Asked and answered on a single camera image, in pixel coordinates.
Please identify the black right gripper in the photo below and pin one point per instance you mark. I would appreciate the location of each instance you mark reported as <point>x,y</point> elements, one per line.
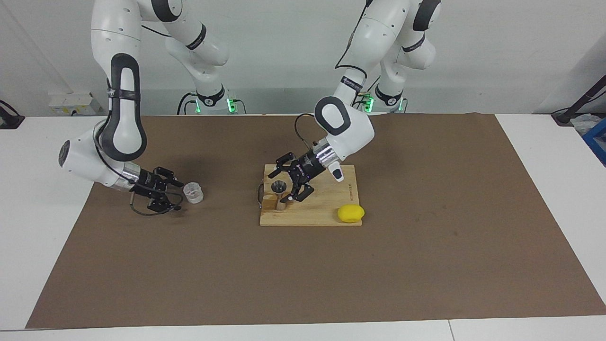
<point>147,182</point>

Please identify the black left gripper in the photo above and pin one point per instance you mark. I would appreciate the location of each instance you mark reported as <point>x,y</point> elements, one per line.
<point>307,166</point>

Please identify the metal double jigger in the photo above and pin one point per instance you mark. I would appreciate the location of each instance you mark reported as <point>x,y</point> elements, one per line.
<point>280,189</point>

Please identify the small clear glass cup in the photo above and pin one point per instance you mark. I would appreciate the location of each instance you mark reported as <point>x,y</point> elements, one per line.
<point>193,193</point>

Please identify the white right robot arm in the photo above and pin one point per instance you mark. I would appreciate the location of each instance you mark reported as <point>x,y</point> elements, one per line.
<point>120,94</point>

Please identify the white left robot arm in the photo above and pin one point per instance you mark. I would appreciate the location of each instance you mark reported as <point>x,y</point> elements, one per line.
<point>378,42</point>

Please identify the wooden cutting board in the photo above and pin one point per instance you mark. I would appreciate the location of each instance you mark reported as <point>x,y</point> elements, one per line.
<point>326,203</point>

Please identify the yellow lemon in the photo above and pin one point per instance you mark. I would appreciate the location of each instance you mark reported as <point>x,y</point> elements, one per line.
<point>351,213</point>

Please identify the brown paper table mat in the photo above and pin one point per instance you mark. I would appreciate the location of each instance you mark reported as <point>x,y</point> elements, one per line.
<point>284,284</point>

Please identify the black table clamp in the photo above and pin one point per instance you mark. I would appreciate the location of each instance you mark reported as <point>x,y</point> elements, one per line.
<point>10,118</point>

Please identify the clear plastic bag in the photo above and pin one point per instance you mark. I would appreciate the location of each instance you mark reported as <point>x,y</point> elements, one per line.
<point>584,123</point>

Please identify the black tripod leg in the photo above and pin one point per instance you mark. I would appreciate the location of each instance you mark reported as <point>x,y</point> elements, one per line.
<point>584,99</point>

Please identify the blue box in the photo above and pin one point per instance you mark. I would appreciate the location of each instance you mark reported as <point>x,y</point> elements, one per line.
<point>597,139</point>

